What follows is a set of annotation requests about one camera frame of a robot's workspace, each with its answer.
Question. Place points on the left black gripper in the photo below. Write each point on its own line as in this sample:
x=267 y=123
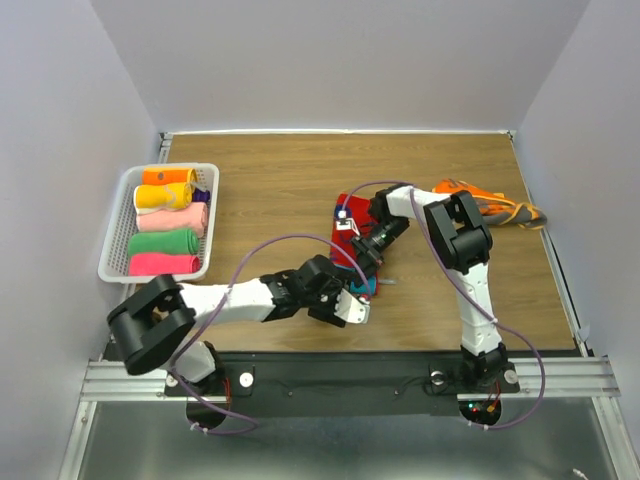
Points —
x=327 y=312

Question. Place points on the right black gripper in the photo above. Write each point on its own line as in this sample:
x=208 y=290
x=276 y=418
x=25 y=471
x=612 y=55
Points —
x=368 y=264

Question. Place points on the teal red-trimmed towel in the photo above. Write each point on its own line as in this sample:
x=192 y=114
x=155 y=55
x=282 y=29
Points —
x=342 y=255

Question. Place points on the yellow patterned towel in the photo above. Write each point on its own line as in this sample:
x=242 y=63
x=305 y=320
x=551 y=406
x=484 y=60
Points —
x=168 y=196

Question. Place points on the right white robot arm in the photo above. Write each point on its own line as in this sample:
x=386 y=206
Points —
x=460 y=241

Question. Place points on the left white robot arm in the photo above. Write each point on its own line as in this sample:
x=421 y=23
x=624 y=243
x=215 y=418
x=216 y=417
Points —
x=150 y=328

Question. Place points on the grey orange-trimmed towel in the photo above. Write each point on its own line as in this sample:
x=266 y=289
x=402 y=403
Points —
x=495 y=207

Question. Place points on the green rolled towel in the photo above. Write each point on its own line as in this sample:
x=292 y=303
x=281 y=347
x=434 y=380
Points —
x=176 y=242

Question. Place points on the light pink rolled towel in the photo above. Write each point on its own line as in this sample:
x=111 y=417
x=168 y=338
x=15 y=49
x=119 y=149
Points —
x=194 y=217

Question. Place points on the purple rolled towel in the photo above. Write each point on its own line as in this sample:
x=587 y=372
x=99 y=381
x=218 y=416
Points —
x=201 y=196

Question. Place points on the hot pink rolled towel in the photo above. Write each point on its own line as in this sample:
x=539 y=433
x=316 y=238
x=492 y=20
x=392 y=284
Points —
x=153 y=263

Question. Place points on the orange rolled towel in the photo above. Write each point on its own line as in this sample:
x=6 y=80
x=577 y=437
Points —
x=158 y=176

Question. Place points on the white plastic basket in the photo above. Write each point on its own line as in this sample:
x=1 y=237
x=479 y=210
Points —
x=114 y=261

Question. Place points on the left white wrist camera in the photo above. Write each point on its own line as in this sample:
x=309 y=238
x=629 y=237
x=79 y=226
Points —
x=352 y=309

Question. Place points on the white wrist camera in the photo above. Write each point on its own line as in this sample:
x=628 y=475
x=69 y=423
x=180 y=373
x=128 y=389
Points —
x=344 y=222
x=352 y=309

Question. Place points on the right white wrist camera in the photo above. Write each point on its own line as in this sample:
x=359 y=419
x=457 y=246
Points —
x=344 y=222

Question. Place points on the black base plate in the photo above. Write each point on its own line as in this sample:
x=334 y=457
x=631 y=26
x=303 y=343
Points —
x=307 y=384

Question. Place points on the aluminium frame rail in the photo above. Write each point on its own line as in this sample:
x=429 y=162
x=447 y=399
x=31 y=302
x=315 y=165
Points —
x=107 y=381

